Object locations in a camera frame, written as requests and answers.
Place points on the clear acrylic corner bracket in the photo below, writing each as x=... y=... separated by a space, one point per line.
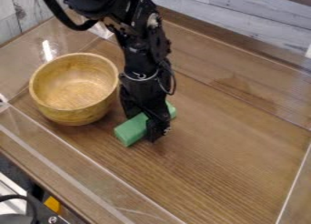
x=100 y=31

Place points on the yellow black device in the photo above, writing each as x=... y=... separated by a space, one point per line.
x=55 y=209

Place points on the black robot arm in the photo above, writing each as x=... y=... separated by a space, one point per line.
x=133 y=20

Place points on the clear acrylic front barrier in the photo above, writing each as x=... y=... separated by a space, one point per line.
x=85 y=187

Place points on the green rectangular block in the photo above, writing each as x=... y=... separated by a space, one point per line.
x=131 y=131

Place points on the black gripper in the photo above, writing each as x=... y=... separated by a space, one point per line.
x=145 y=94

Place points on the brown wooden bowl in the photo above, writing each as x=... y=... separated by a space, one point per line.
x=73 y=88

